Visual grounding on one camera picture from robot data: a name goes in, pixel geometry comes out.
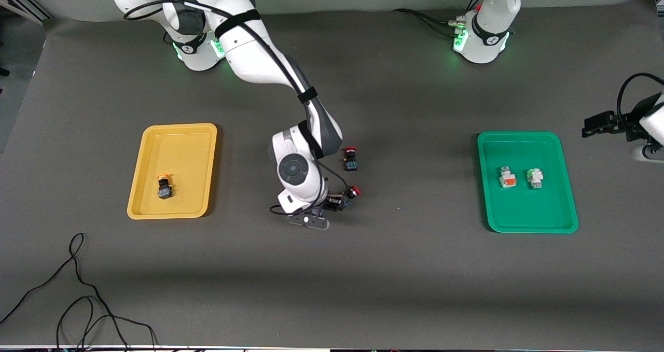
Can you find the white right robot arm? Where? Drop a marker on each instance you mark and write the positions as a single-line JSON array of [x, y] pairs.
[[259, 56]]

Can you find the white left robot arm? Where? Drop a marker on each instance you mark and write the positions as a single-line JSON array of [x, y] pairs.
[[482, 54]]

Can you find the green push button white block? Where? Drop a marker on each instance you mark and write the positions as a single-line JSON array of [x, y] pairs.
[[534, 178]]

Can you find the yellow plastic tray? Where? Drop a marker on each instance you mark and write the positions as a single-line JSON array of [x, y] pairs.
[[192, 155]]

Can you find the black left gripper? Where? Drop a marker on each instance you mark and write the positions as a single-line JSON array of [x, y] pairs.
[[620, 122]]

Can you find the white switch with orange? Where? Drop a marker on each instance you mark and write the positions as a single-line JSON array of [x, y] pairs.
[[507, 178]]

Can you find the red push button switch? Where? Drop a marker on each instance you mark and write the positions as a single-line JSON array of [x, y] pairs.
[[355, 191], [351, 164]]

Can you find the green plastic tray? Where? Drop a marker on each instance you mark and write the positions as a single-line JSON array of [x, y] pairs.
[[526, 212]]

